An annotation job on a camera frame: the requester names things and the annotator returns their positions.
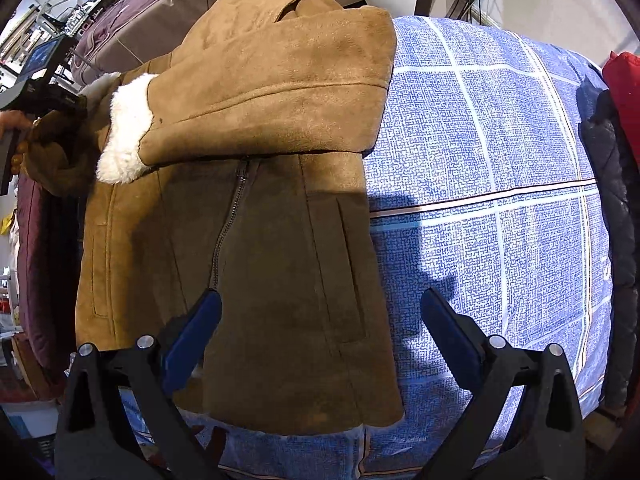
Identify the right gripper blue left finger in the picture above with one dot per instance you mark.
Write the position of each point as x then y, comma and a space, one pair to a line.
95, 440

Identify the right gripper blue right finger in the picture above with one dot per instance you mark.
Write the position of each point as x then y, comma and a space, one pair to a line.
545, 439

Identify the brown suede shearling coat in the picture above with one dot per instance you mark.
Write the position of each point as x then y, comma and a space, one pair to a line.
235, 162

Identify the person's left hand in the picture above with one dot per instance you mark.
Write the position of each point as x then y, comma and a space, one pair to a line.
11, 121

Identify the large bed with mauve cover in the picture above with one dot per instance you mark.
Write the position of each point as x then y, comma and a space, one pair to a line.
134, 31

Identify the maroon quilted down coat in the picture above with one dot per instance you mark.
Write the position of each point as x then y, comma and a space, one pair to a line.
48, 265

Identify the blue checked bed sheet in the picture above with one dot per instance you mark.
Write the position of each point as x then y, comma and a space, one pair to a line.
478, 187

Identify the black quilted garment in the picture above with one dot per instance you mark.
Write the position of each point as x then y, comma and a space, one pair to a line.
617, 176

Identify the red garment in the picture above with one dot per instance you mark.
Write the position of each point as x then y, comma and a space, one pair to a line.
621, 73

